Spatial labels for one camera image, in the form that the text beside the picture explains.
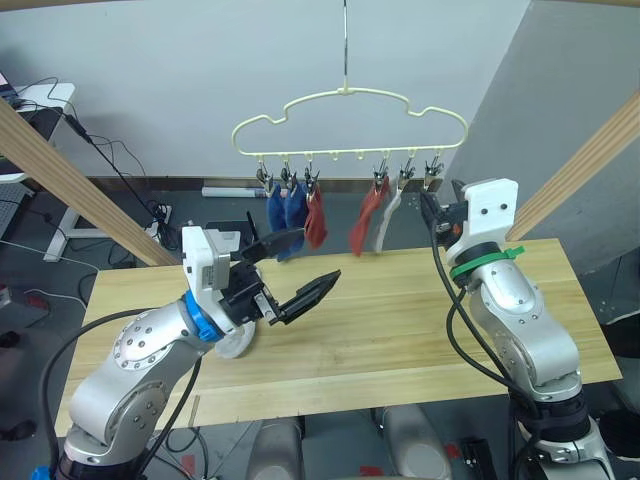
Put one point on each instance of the black round bin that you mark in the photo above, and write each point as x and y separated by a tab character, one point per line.
620	435

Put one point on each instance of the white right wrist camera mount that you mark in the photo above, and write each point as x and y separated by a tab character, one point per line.
490	210

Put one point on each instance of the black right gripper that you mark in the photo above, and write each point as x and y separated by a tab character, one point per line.
450	220

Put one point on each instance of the metal hanger clip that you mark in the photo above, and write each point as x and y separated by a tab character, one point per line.
286	176
433	170
311	176
406	173
382	175
264	176

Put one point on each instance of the blue sock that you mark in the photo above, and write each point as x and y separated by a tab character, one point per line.
274	210
296	210

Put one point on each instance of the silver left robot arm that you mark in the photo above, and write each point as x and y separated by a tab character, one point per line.
135	370

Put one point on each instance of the metal hanger hook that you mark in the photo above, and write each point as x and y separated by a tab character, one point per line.
346	45

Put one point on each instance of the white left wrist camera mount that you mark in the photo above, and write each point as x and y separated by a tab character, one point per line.
193	260

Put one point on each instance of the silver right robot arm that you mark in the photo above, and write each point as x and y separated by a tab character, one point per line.
525	320

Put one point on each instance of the green zip tie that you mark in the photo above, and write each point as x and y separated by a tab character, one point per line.
500	256

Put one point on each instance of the grey rounded robot leg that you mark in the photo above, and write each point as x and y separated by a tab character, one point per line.
412	445
274	452

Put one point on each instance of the white desk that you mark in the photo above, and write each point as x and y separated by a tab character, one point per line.
45	92

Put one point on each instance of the cream plastic clip hanger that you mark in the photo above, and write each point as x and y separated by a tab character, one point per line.
350	91

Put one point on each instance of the white power strip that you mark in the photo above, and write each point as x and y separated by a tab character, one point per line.
161	216

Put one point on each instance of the black antenna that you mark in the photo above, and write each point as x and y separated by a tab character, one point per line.
251	227

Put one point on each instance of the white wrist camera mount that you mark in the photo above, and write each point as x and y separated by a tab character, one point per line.
193	260
490	210

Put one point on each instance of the red sock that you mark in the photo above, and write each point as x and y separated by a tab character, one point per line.
316	222
364	225

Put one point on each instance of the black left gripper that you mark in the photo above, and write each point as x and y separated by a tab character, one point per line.
242	295

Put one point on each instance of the wooden frame beam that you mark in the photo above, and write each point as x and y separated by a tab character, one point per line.
580	165
75	185

